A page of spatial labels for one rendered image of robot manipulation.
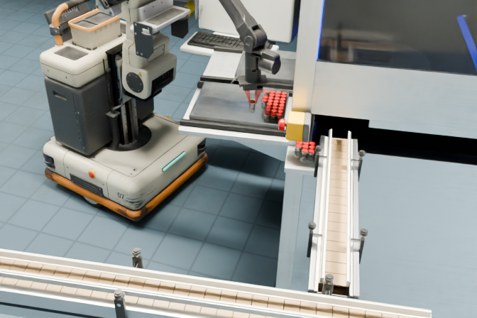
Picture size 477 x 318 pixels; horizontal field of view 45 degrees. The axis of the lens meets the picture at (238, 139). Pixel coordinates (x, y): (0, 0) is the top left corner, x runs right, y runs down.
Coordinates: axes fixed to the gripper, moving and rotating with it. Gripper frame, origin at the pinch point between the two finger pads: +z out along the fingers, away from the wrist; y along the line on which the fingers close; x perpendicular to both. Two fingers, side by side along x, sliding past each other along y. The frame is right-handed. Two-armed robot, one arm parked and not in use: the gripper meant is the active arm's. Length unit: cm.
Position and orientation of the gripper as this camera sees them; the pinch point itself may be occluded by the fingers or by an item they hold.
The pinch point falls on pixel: (252, 101)
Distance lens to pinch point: 210.8
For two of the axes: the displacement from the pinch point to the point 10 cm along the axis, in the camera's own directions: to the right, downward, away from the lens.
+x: -0.9, -5.6, 8.2
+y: 10.0, -0.5, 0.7
